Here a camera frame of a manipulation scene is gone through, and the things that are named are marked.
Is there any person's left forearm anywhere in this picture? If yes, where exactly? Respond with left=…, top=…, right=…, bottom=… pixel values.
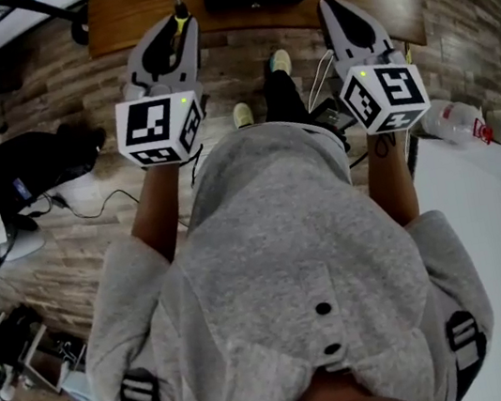
left=120, top=159, right=205, bottom=268

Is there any black floor cable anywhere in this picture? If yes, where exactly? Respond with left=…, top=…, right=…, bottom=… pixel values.
left=33, top=175, right=144, bottom=230

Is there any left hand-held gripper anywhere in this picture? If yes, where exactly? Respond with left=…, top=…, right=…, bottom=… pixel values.
left=99, top=10, right=221, bottom=175

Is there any black bag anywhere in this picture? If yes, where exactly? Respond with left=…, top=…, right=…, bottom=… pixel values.
left=0, top=116, right=119, bottom=220

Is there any person's grey shirt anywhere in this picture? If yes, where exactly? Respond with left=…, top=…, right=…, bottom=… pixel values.
left=50, top=90, right=501, bottom=401

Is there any person's black trouser leg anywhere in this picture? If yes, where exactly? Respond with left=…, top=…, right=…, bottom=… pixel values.
left=257, top=64, right=315, bottom=127

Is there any white cable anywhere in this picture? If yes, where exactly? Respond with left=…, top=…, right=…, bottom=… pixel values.
left=298, top=47, right=345, bottom=114

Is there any yellow and black screwdriver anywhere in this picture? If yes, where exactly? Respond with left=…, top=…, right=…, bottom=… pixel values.
left=168, top=0, right=197, bottom=46

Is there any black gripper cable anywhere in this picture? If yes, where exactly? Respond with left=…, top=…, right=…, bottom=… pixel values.
left=183, top=144, right=212, bottom=190

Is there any person's right forearm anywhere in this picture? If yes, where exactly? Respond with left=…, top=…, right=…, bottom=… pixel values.
left=357, top=127, right=425, bottom=233

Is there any clear plastic bottle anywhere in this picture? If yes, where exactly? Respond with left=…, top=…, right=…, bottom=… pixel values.
left=417, top=89, right=497, bottom=156

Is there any black equipment pile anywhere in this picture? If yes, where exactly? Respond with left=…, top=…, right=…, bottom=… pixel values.
left=0, top=300, right=55, bottom=388

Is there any person's right pale shoe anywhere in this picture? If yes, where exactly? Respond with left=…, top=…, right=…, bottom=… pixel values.
left=265, top=47, right=295, bottom=76

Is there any person's pale shoe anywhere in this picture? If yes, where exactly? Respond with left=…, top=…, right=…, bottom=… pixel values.
left=230, top=100, right=256, bottom=131
left=265, top=47, right=295, bottom=76

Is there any beige and black container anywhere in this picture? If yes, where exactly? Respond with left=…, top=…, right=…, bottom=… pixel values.
left=482, top=108, right=501, bottom=149

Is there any person's left pale shoe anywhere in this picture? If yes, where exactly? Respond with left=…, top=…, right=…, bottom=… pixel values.
left=230, top=100, right=256, bottom=131

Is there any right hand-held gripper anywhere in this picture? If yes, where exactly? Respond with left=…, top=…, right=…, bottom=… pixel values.
left=315, top=0, right=436, bottom=143

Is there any small black device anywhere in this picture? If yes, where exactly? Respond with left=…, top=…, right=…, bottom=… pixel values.
left=310, top=94, right=359, bottom=136

